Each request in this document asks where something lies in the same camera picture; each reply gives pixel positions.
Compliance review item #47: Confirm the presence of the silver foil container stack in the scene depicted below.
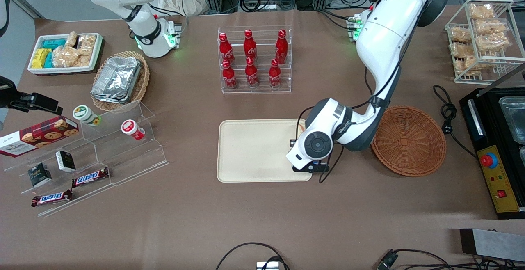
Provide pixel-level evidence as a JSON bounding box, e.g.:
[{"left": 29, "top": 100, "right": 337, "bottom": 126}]
[{"left": 91, "top": 57, "right": 142, "bottom": 104}]

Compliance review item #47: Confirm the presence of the red cola bottle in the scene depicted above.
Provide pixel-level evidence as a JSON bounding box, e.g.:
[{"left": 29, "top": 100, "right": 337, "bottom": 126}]
[
  {"left": 222, "top": 60, "right": 237, "bottom": 89},
  {"left": 269, "top": 59, "right": 282, "bottom": 88},
  {"left": 245, "top": 57, "right": 259, "bottom": 88},
  {"left": 244, "top": 29, "right": 257, "bottom": 61},
  {"left": 275, "top": 29, "right": 288, "bottom": 64},
  {"left": 219, "top": 32, "right": 235, "bottom": 65}
]

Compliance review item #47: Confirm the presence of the green yogurt cup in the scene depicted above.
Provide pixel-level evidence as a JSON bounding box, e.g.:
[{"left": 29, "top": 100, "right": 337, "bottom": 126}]
[{"left": 73, "top": 105, "right": 102, "bottom": 127}]

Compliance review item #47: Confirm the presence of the red yogurt cup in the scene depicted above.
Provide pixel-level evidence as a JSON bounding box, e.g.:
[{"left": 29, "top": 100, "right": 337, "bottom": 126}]
[{"left": 121, "top": 119, "right": 146, "bottom": 141}]

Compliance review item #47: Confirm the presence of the Walkers red cookie box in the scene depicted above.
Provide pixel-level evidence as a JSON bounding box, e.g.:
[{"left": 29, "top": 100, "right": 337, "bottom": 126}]
[{"left": 0, "top": 116, "right": 80, "bottom": 158}]

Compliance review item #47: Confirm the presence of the clear acrylic bottle rack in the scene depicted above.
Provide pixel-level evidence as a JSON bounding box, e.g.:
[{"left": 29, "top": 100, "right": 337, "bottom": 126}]
[{"left": 217, "top": 25, "right": 292, "bottom": 94}]

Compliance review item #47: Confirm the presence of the black power cable with plug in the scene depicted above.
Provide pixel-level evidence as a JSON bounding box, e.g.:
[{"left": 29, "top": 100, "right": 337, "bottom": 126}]
[{"left": 433, "top": 85, "right": 478, "bottom": 160}]

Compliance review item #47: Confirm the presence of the light wicker basket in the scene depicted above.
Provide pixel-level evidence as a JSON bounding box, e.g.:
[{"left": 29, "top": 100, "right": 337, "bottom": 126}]
[{"left": 90, "top": 50, "right": 150, "bottom": 112}]

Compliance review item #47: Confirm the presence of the cream plastic tray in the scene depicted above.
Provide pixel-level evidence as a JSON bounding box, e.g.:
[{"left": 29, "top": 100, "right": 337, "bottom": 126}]
[{"left": 217, "top": 119, "right": 313, "bottom": 183}]

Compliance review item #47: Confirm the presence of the grey flat box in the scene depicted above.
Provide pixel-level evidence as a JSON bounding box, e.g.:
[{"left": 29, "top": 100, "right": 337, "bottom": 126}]
[{"left": 459, "top": 228, "right": 525, "bottom": 262}]

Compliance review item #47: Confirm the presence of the white wire basket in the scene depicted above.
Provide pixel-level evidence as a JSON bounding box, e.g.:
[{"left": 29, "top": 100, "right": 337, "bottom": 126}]
[{"left": 445, "top": 0, "right": 525, "bottom": 85}]

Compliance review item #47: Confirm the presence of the black cable with connector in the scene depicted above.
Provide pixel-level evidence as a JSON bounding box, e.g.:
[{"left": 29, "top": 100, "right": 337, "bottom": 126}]
[{"left": 377, "top": 249, "right": 525, "bottom": 270}]

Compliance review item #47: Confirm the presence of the white snack tray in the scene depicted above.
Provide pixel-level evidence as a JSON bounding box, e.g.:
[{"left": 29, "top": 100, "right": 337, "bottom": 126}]
[{"left": 27, "top": 33, "right": 104, "bottom": 75}]

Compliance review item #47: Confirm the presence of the brown wicker basket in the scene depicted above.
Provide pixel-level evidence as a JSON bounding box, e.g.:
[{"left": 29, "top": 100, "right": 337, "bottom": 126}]
[{"left": 371, "top": 106, "right": 447, "bottom": 177}]

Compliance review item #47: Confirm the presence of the Snickers chocolate bar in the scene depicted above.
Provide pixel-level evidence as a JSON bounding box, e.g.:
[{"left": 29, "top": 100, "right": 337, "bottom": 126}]
[
  {"left": 31, "top": 189, "right": 73, "bottom": 208},
  {"left": 72, "top": 167, "right": 110, "bottom": 188}
]

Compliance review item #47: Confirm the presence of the black looped cable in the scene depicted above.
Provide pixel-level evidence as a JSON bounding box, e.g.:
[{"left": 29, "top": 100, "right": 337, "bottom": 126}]
[{"left": 215, "top": 242, "right": 290, "bottom": 270}]

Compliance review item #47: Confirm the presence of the clear glass pan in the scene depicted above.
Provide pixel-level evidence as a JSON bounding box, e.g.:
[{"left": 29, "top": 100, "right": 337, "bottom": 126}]
[{"left": 498, "top": 96, "right": 525, "bottom": 145}]

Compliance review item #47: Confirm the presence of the black tea box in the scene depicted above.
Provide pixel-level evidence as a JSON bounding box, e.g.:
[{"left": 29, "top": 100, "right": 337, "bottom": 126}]
[
  {"left": 27, "top": 162, "right": 53, "bottom": 188},
  {"left": 56, "top": 150, "right": 77, "bottom": 173}
]

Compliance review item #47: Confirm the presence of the clear acrylic stepped shelf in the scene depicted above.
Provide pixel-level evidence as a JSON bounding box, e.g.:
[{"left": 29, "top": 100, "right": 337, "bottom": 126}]
[{"left": 2, "top": 101, "right": 169, "bottom": 218}]

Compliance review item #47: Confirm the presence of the grey metal bar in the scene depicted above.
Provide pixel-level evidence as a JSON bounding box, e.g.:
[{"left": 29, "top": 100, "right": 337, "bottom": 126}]
[{"left": 476, "top": 63, "right": 525, "bottom": 98}]

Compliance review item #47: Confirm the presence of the black heating appliance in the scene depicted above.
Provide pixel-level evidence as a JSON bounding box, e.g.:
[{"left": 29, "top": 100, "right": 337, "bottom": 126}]
[{"left": 459, "top": 85, "right": 525, "bottom": 220}]

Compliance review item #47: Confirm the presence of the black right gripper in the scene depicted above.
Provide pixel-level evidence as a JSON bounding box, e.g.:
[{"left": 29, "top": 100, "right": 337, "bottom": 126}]
[{"left": 0, "top": 76, "right": 63, "bottom": 115}]

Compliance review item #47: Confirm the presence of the yellow snack pack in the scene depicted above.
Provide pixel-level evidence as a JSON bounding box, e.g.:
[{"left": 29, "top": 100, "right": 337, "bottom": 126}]
[{"left": 32, "top": 48, "right": 52, "bottom": 69}]

